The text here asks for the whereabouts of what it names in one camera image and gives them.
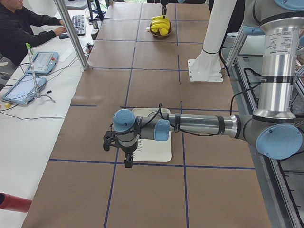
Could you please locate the black keyboard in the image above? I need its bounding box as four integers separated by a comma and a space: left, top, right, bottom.
72, 15, 86, 36

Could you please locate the seated person in black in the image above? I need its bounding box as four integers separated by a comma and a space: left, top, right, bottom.
0, 0, 67, 66

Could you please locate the white rectangular tray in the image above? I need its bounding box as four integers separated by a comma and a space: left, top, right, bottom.
132, 108, 172, 162

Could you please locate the red cylinder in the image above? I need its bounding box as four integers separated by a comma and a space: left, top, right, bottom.
0, 193, 32, 213

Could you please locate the near teach pendant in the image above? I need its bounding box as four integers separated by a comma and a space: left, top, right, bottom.
2, 74, 36, 105

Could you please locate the brown wicker basket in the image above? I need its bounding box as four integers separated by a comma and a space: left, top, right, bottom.
149, 19, 172, 37

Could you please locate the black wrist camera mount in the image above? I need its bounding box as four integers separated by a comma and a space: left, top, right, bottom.
103, 130, 119, 151

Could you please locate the thin metal stand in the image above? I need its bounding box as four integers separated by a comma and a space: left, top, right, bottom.
26, 43, 59, 103

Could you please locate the white pedestal column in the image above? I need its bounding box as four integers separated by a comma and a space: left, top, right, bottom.
188, 0, 245, 83

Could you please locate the far teach pendant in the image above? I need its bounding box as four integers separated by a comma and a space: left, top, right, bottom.
29, 52, 59, 76

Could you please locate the black computer mouse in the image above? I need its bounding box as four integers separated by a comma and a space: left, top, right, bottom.
59, 33, 69, 39

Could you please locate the small yellow object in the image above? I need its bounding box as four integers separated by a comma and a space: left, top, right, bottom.
4, 102, 11, 109

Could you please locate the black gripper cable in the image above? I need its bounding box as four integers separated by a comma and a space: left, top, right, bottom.
140, 102, 236, 137

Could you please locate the teach pendant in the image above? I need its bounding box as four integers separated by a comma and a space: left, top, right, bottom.
2, 74, 36, 105
29, 52, 59, 76

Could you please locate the translucent yellow banana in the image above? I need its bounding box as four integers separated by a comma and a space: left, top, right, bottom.
151, 15, 166, 21

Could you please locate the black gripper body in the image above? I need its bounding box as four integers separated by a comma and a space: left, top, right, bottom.
160, 0, 169, 6
121, 143, 138, 154

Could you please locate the aluminium frame post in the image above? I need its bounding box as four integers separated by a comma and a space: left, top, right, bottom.
54, 0, 89, 71

